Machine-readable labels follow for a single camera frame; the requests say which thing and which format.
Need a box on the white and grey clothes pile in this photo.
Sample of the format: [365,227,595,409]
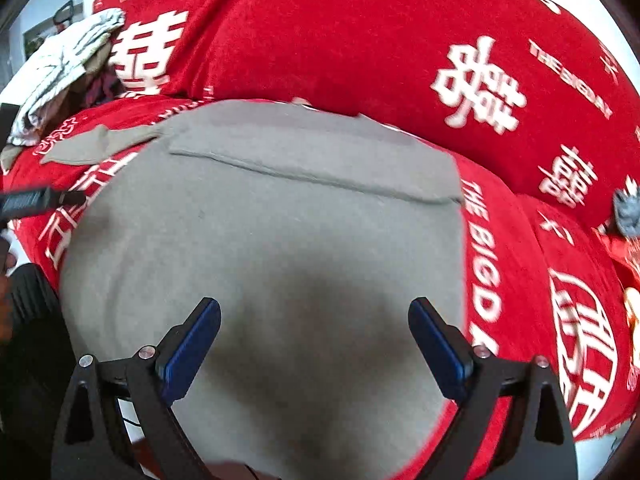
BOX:
[7,7,126,146]

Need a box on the dark patterned cloth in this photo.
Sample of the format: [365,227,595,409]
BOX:
[70,45,126,106]

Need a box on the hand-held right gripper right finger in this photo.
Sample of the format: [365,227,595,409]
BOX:
[407,296,579,480]

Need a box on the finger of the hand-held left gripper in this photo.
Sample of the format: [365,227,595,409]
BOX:
[50,189,87,208]

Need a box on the red printed blanket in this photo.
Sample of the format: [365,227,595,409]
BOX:
[2,0,640,480]

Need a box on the red gold patterned cloth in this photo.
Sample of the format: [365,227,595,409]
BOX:
[595,227,640,376]

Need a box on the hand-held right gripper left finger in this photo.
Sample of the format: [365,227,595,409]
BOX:
[50,296,222,480]

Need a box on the grey knitted sweater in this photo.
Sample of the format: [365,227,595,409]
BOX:
[40,99,468,468]

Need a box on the small grey cloth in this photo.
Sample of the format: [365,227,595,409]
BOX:
[612,189,640,238]

